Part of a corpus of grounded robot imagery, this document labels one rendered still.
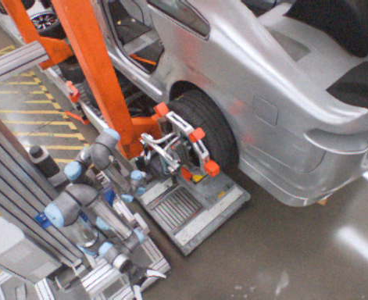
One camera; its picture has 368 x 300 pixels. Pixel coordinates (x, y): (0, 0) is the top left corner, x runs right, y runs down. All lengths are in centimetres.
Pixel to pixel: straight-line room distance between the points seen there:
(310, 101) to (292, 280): 169
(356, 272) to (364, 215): 54
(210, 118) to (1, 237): 142
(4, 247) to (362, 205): 284
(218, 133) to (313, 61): 118
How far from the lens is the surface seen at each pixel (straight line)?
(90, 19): 198
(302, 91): 154
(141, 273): 152
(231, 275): 276
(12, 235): 189
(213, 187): 283
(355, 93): 287
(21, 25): 397
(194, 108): 213
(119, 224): 164
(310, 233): 298
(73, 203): 155
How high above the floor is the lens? 266
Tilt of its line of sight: 52 degrees down
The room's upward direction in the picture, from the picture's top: 10 degrees counter-clockwise
